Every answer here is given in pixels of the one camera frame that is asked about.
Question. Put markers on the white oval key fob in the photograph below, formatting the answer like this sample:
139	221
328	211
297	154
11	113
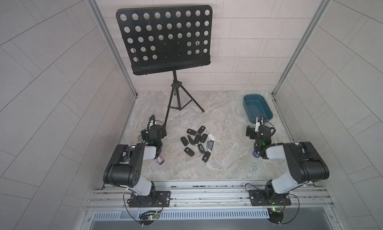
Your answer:
211	137

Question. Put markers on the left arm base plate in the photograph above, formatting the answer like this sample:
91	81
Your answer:
156	199

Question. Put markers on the purple round sticker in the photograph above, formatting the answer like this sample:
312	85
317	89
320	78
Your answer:
255	154

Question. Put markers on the black flip key right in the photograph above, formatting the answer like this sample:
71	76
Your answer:
203	138

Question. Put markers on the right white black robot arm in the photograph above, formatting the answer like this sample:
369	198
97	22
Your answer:
304	164

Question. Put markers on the black VW key bottom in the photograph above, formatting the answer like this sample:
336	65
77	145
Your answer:
206	156

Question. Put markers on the green circuit board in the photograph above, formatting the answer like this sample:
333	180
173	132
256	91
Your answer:
147	218
276	215

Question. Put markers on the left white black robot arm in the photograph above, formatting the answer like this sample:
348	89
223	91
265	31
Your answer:
125	165

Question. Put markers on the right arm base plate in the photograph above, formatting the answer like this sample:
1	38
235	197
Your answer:
263	198

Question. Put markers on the black VW key lower left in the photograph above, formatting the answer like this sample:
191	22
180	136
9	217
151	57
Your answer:
189	152

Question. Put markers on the black VW key top right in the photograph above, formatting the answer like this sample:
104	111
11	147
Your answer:
201	129

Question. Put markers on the aluminium mounting rail frame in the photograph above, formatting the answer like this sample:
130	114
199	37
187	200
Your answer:
311	206

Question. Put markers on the black flip key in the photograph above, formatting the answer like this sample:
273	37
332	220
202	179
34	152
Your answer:
197	139
203	138

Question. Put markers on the teal plastic storage box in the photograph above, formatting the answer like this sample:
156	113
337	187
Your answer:
255	106

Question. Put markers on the purple glitter cylinder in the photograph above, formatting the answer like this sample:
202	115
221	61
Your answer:
160	160

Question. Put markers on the silver BMW car key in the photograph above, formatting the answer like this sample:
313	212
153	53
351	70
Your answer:
209	145

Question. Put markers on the black perforated music stand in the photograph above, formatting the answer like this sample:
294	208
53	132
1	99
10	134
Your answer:
167	39

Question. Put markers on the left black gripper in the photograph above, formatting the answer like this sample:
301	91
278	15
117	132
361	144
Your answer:
162	132

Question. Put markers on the black chrome slim key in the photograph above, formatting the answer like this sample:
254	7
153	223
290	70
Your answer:
191	141

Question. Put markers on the black vw key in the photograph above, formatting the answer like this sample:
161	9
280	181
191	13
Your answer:
191	132
201	129
206	156
189	152

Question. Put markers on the left green circuit board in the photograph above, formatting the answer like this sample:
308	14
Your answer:
147	218

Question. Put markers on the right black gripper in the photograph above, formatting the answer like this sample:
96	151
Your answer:
253	132

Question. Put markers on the black VW key top left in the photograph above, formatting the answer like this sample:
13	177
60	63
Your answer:
191	132

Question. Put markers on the black flip key middle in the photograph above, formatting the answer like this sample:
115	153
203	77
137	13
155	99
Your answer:
197	139

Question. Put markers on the right green circuit board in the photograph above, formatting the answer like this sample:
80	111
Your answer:
276	215

